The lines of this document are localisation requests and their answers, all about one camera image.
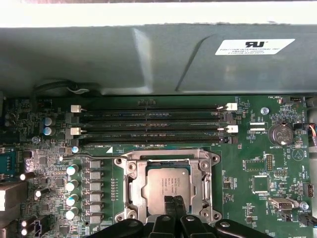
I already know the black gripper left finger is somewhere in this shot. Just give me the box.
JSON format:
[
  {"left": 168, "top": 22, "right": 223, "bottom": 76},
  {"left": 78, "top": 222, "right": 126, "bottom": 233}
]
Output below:
[{"left": 90, "top": 195, "right": 176, "bottom": 238}]

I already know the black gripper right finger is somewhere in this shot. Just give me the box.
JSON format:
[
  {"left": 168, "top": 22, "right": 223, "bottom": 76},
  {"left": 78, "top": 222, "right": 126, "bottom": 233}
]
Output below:
[{"left": 174, "top": 195, "right": 263, "bottom": 238}]

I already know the silver CPU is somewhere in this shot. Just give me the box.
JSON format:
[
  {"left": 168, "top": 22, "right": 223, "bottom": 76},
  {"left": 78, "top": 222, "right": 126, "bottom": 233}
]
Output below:
[{"left": 132, "top": 168, "right": 196, "bottom": 215}]

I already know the metal socket cover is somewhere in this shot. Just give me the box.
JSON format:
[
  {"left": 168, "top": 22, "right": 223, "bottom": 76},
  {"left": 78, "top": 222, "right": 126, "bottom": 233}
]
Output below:
[{"left": 126, "top": 158, "right": 211, "bottom": 216}]

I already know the thin metal locking lever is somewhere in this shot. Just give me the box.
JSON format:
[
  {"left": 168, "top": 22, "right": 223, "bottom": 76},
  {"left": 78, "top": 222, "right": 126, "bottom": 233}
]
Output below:
[{"left": 61, "top": 153, "right": 139, "bottom": 161}]

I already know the CPU socket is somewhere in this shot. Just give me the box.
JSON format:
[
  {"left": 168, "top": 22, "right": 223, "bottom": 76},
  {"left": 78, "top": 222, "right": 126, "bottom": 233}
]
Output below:
[{"left": 113, "top": 148, "right": 221, "bottom": 224}]

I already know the RAM slot with white latches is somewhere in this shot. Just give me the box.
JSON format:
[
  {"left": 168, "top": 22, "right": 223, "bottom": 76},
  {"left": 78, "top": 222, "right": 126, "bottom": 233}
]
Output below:
[
  {"left": 70, "top": 104, "right": 238, "bottom": 116},
  {"left": 70, "top": 125, "right": 239, "bottom": 136}
]

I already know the green motherboard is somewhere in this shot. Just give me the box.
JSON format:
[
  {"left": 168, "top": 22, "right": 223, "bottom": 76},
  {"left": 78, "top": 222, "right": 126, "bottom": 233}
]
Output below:
[{"left": 0, "top": 95, "right": 310, "bottom": 238}]

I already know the silver internal USB port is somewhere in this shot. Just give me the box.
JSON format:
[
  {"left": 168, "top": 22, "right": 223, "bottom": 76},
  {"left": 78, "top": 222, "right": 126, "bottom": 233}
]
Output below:
[{"left": 269, "top": 197, "right": 295, "bottom": 212}]

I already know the round coin battery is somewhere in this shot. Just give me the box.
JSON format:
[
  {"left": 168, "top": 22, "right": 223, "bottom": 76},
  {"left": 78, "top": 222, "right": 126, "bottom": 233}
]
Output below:
[{"left": 269, "top": 123, "right": 294, "bottom": 147}]

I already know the silver rear port block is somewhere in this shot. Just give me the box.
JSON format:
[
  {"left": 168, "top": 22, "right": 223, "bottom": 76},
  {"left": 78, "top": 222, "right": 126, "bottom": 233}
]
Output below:
[{"left": 0, "top": 182, "right": 28, "bottom": 211}]

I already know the black PC case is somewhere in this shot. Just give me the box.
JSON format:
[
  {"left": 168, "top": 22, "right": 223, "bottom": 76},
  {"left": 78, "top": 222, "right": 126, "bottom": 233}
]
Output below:
[{"left": 0, "top": 0, "right": 317, "bottom": 97}]

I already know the white case label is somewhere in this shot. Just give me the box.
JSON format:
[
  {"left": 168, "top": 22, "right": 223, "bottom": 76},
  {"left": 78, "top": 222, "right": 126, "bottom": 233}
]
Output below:
[{"left": 214, "top": 38, "right": 296, "bottom": 56}]

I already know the coloured wire bundle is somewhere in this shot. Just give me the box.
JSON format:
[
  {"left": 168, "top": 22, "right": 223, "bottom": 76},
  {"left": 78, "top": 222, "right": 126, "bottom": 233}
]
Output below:
[{"left": 307, "top": 123, "right": 317, "bottom": 152}]

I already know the black cable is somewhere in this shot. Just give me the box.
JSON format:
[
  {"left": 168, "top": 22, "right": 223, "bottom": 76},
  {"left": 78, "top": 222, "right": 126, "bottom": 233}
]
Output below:
[{"left": 33, "top": 78, "right": 100, "bottom": 96}]

